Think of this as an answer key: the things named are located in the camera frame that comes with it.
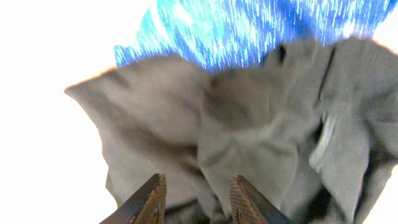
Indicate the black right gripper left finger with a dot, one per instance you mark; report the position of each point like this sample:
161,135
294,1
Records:
145,206

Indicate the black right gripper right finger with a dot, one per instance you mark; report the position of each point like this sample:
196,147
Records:
249,206

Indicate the black cloth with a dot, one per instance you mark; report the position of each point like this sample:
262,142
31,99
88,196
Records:
314,129
148,118

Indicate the shiny blue green cloth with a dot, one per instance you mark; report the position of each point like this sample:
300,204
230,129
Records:
217,34

